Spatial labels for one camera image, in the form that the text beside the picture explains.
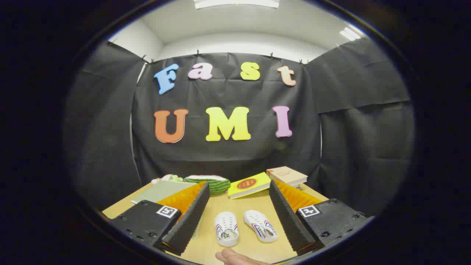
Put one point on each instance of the small ceiling light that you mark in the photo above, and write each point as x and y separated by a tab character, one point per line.
349	34

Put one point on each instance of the tan book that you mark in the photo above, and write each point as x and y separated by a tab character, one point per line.
287	175

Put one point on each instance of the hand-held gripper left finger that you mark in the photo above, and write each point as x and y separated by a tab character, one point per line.
191	221

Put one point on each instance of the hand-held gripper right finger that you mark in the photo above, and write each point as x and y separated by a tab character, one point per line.
290	221

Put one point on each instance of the yellow book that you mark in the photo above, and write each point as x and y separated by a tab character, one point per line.
248	184

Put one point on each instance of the white striped canvas shoe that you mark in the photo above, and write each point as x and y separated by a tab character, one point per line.
225	222
257	221

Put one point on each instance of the watermelon slice plush toy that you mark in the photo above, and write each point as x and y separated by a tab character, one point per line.
213	185

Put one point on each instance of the beige fabric storage box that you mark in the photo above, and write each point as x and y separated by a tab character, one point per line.
162	191

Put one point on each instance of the pink and green plush toy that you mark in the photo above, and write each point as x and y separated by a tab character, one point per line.
171	178

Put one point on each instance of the black backdrop cloth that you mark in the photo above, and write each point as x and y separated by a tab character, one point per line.
228	158

